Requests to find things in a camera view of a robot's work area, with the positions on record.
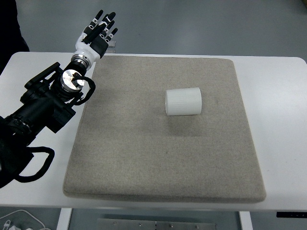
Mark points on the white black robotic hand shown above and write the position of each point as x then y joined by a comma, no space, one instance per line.
100,37

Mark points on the white ribbed cup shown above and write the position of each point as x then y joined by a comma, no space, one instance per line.
187,101

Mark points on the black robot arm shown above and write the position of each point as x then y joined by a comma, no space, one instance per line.
48,103

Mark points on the beige fabric mat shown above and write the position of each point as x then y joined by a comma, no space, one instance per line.
127,148

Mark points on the white table leg left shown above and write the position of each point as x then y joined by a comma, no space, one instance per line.
64,219

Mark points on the white table leg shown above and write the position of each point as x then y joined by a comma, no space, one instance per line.
64,219
245,220

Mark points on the white table leg right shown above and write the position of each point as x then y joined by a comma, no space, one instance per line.
245,220

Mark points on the black table control panel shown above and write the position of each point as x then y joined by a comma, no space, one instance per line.
294,215

